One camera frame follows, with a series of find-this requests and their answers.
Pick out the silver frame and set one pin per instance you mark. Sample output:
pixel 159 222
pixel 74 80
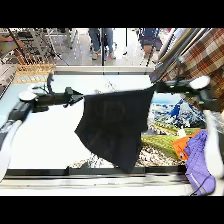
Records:
pixel 96 185

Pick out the purple garment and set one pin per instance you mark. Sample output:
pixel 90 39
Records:
pixel 199 165

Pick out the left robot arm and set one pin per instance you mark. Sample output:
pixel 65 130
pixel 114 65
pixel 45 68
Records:
pixel 23 108

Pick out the orange garment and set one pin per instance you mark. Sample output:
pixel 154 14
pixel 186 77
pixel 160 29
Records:
pixel 180 145

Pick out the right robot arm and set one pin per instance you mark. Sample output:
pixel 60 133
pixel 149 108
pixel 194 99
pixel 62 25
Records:
pixel 200 90

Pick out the black garment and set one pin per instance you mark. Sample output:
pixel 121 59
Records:
pixel 111 128

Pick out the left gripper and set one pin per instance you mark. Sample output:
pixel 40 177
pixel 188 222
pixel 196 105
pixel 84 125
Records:
pixel 71 95

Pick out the checked shirt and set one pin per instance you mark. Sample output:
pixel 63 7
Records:
pixel 203 63

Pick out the person's legs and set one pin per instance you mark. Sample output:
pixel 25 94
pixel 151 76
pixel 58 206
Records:
pixel 150 41
pixel 101 41

